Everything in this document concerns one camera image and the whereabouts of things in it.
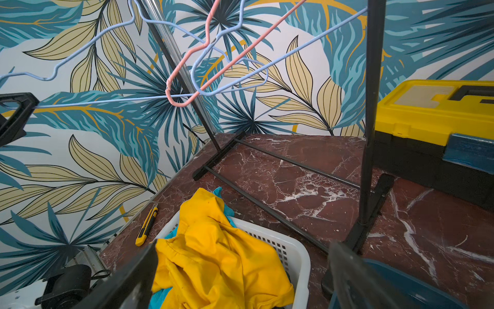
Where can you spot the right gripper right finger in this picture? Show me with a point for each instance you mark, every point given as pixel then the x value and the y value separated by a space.
pixel 357 285

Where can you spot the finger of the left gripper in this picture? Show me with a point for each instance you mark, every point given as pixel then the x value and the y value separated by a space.
pixel 12 128

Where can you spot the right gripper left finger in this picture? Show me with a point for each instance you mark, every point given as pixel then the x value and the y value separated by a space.
pixel 130 287

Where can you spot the teal blue t-shirt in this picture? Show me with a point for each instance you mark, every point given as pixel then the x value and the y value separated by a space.
pixel 227 208

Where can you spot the yellow t-shirt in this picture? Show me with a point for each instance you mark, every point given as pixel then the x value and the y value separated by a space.
pixel 209 263

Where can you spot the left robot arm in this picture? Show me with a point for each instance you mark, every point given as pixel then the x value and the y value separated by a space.
pixel 52 284

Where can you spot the dark teal tray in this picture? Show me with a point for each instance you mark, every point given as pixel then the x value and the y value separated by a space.
pixel 420 293

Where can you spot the white plastic basket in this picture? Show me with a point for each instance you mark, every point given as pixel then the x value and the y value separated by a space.
pixel 292 255

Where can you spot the yellow utility knife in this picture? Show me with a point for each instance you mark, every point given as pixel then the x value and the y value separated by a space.
pixel 146 227

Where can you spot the black clothes rack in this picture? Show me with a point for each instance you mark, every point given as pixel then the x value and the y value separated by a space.
pixel 371 198

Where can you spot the yellow black toolbox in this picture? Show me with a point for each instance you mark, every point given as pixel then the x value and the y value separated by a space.
pixel 439 134

